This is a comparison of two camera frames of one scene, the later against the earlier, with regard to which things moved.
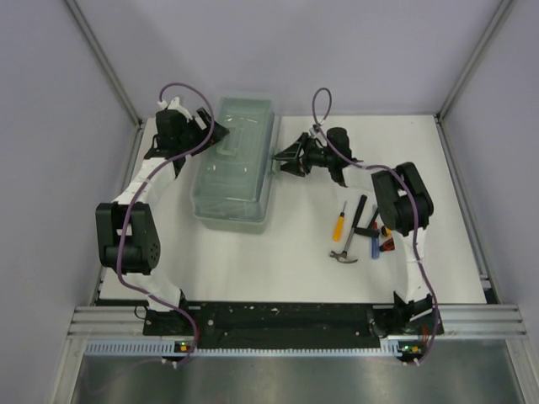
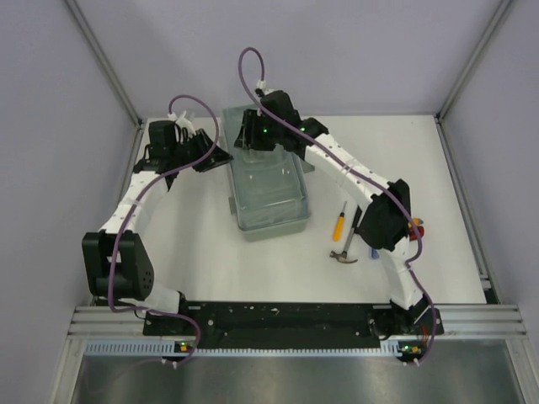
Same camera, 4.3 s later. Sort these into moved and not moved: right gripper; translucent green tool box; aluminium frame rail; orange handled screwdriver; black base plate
Moved: translucent green tool box; right gripper
Not moved: aluminium frame rail; black base plate; orange handled screwdriver
